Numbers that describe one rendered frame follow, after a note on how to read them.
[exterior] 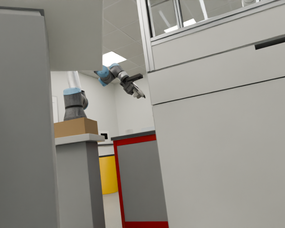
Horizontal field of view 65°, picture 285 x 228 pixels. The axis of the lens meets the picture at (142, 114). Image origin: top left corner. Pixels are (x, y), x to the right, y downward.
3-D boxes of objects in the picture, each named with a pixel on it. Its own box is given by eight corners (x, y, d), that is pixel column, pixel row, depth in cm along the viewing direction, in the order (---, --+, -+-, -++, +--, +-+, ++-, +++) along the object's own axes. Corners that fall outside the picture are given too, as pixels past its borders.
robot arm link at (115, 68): (109, 72, 172) (118, 65, 173) (117, 81, 168) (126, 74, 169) (106, 66, 165) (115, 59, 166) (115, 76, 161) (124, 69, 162)
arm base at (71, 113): (60, 121, 140) (58, 106, 141) (68, 125, 155) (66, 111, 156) (84, 118, 140) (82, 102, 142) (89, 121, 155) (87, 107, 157)
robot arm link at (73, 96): (61, 106, 143) (59, 86, 145) (68, 110, 156) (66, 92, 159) (80, 103, 143) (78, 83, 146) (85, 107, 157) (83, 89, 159)
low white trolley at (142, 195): (121, 241, 162) (110, 137, 175) (152, 215, 218) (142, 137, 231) (202, 244, 140) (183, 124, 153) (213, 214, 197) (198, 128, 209)
